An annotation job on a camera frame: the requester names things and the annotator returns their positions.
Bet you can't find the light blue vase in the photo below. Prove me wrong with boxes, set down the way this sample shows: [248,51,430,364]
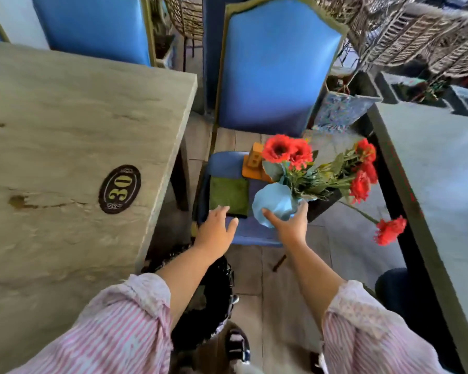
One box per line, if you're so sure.
[252,182,299,229]

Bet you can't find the green cloth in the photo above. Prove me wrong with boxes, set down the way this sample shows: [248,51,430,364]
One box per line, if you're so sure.
[209,176,250,218]

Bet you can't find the pink striped left sleeve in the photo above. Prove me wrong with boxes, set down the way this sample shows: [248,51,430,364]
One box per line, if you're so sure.
[8,273,174,374]

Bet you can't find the wicker chair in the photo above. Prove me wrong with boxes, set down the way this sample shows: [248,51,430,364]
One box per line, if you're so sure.
[162,0,204,71]

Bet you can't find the grey concrete planter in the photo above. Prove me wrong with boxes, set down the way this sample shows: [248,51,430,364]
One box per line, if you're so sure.
[374,72,468,117]

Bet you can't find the black sandal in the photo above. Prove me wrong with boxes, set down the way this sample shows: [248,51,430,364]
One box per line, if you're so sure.
[224,326,252,365]

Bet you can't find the black tray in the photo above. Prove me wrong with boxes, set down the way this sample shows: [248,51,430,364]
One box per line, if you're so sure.
[307,188,342,223]

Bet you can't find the person's right forearm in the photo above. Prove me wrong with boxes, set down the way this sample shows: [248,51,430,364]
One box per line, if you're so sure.
[284,241,346,332]

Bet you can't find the orange wooden holder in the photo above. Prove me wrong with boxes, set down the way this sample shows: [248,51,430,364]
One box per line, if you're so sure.
[242,143,274,183]

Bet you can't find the black oval number plaque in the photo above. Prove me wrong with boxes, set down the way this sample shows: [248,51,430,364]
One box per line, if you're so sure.
[98,164,142,215]

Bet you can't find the group of wicker chairs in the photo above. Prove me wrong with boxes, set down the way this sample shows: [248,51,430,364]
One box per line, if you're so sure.
[312,0,468,79]

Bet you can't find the person's left hand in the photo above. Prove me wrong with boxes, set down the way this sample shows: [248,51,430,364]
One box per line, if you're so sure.
[194,206,239,258]

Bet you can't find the person's right hand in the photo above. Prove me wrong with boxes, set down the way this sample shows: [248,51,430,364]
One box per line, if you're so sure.
[262,202,309,250]

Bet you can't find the pink striped sleeve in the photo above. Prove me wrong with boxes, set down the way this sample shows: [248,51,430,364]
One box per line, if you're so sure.
[320,280,454,374]
[8,273,174,374]

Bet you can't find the red artificial flower bouquet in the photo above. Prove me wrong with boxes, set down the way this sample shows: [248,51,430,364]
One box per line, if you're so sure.
[261,134,408,246]

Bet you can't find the person's left forearm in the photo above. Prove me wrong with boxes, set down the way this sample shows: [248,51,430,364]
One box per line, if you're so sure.
[156,245,228,331]

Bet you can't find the blue patterned planter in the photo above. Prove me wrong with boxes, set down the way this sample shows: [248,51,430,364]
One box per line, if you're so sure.
[314,70,383,133]

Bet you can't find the black lace skirt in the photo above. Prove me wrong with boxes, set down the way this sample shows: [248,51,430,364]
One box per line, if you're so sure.
[142,245,239,352]

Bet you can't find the dark blue stool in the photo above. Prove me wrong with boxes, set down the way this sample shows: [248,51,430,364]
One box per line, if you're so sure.
[375,267,415,322]

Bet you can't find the pink striped right sleeve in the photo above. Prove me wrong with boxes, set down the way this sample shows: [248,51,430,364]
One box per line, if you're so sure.
[320,280,454,374]

